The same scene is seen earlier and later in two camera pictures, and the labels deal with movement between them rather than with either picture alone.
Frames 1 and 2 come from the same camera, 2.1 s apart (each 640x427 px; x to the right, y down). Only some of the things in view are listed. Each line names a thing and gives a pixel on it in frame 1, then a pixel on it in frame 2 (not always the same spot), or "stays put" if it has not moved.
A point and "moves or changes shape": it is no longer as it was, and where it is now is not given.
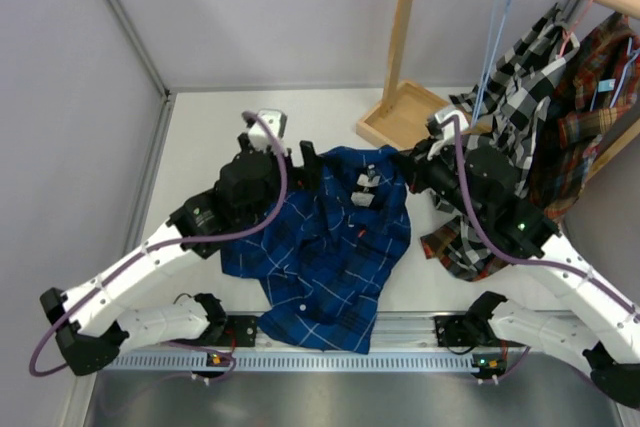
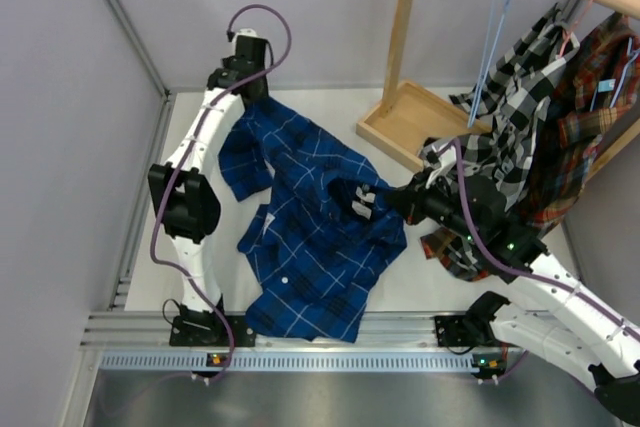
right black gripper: [415, 164] -> [402, 199]
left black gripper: [312, 166] -> [262, 92]
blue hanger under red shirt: [621, 77] stays put
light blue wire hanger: [502, 4] stays put
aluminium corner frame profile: [166, 98] stays put
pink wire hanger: [592, 1] stays put
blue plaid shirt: [328, 251] moves or changes shape
